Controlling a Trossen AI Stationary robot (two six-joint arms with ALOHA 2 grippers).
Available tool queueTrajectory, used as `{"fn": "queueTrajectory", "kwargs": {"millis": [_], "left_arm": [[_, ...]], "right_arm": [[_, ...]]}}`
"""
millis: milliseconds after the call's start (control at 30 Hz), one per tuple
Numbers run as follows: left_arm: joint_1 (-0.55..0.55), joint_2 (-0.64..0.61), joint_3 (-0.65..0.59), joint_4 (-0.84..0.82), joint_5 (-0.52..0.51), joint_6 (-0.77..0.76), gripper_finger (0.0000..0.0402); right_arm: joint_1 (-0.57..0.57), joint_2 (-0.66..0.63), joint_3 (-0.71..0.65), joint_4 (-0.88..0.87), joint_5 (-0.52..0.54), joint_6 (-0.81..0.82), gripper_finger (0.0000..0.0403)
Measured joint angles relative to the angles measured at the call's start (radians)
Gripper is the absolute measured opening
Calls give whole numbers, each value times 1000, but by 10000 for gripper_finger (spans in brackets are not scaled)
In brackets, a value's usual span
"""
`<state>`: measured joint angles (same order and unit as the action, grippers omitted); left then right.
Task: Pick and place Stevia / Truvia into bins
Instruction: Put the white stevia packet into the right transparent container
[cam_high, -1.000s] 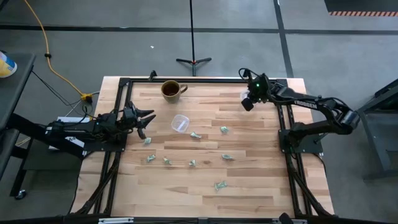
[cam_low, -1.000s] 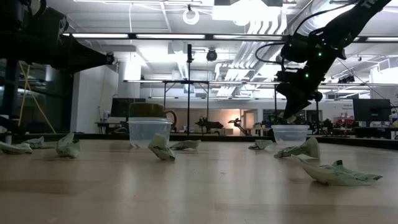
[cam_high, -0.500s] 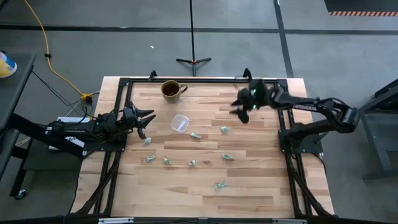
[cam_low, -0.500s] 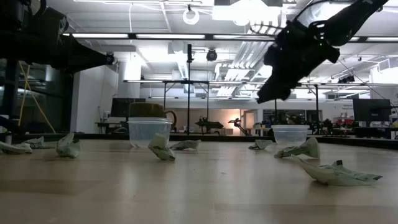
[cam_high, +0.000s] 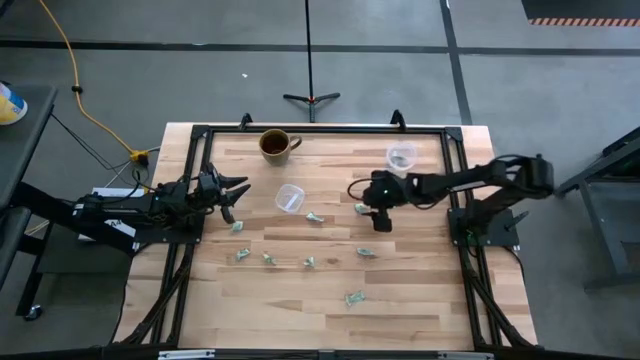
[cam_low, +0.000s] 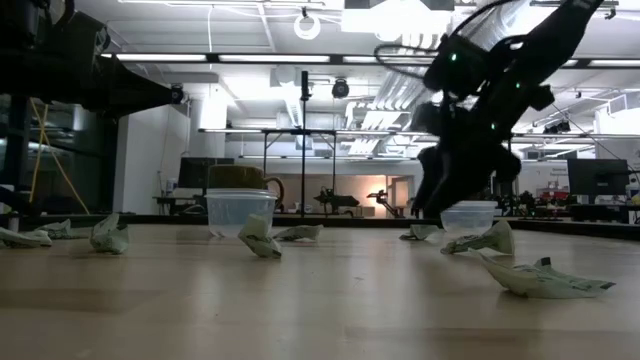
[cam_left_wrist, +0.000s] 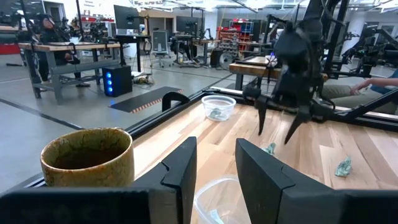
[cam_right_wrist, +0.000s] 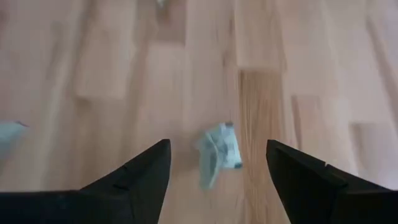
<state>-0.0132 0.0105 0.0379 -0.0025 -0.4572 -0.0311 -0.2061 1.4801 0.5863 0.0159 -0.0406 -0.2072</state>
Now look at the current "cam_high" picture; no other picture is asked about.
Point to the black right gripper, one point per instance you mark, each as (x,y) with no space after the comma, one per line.
(386,192)

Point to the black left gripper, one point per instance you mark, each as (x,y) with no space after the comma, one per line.
(207,191)

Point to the green white sweetener packet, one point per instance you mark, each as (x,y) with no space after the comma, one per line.
(237,226)
(354,298)
(365,252)
(399,160)
(314,217)
(243,254)
(359,208)
(269,258)
(309,261)

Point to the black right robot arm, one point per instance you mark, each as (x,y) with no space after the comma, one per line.
(475,177)

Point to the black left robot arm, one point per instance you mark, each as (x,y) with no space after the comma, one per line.
(125,207)

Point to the clear plastic container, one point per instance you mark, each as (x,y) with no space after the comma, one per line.
(401,156)
(290,198)

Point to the olive brown ceramic mug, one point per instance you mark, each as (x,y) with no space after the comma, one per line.
(274,145)

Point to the white paper box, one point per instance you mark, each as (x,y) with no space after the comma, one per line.
(107,192)

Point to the black tripod stand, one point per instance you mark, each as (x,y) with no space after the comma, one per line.
(310,50)

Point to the dark side cart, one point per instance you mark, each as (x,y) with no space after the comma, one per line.
(25,150)

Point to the dark metal table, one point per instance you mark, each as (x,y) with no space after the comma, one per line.
(607,175)

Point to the cart caster wheel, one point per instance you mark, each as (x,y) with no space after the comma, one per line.
(33,313)

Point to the yellow white wipes canister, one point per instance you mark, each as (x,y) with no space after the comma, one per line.
(10,106)

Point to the orange black striped mat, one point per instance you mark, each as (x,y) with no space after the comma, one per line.
(582,21)

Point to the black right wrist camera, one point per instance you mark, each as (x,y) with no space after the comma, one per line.
(382,222)

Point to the black frame clamp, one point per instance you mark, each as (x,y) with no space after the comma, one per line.
(245,120)
(398,119)

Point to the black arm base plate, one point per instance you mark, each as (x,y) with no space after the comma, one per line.
(495,232)
(175,236)

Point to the black aluminium table frame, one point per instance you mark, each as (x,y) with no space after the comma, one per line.
(325,130)

